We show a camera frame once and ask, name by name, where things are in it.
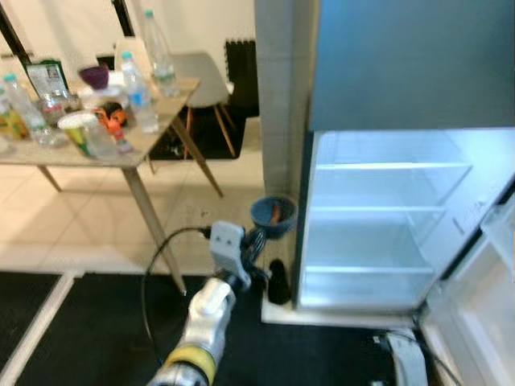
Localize blue bowl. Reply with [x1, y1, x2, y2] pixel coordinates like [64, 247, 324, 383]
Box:
[249, 195, 298, 240]

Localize glass fridge shelf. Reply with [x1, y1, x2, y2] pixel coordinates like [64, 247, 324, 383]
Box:
[314, 161, 474, 187]
[303, 264, 437, 295]
[309, 204, 450, 230]

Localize grey-blue fridge freezer door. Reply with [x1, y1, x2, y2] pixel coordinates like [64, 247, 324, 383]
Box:
[308, 0, 515, 134]

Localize white-lined fridge lower door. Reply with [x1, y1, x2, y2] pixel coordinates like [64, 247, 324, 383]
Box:
[417, 189, 515, 386]

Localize grey fridge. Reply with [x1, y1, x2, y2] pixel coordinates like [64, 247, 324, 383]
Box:
[294, 0, 515, 316]

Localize black cone-shaped object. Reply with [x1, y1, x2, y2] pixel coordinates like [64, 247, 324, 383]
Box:
[269, 259, 292, 306]

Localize black rug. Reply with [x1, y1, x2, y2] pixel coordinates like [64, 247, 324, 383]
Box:
[149, 103, 263, 162]

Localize light wooden table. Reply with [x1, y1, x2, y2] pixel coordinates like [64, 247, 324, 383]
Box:
[0, 76, 226, 295]

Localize black foam tile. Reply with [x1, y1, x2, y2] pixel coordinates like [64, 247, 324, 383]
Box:
[225, 39, 260, 118]

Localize grey chair wooden legs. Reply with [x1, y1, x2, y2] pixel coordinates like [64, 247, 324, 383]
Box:
[169, 52, 239, 158]

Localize blue-label water bottle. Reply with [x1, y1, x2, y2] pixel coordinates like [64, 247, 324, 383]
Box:
[121, 52, 160, 135]

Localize clear plastic cup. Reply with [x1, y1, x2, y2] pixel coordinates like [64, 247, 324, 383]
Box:
[84, 122, 122, 158]

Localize tall clear water bottle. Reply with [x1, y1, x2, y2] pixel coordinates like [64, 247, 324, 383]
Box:
[143, 10, 180, 99]

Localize white green noodle cup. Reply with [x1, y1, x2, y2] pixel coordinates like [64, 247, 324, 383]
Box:
[58, 111, 102, 160]

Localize white floor tape strip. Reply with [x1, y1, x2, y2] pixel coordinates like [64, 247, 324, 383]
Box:
[0, 272, 83, 386]

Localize purple bowl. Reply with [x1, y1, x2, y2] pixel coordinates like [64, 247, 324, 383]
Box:
[78, 64, 111, 91]

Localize clear glass jar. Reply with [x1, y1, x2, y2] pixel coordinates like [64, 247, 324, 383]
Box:
[40, 92, 81, 123]

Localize green-cap water bottle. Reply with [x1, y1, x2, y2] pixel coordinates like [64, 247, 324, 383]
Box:
[2, 74, 51, 148]

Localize dark green package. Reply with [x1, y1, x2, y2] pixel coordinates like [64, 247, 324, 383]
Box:
[24, 58, 70, 101]

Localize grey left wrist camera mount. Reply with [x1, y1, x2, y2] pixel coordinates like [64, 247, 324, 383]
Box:
[208, 222, 252, 278]

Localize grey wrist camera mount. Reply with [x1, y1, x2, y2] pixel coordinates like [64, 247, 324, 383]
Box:
[385, 330, 429, 386]
[208, 222, 252, 278]

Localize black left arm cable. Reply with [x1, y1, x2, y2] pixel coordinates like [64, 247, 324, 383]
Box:
[141, 227, 214, 371]

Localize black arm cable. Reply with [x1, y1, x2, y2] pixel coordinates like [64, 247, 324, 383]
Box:
[372, 331, 464, 386]
[141, 227, 214, 371]

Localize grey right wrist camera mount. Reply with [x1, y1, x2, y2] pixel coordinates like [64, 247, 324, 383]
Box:
[385, 330, 429, 386]

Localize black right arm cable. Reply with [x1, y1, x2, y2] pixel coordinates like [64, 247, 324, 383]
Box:
[372, 331, 464, 386]

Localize black window frame bar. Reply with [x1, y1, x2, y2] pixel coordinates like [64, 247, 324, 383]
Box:
[0, 0, 35, 70]
[113, 0, 134, 38]

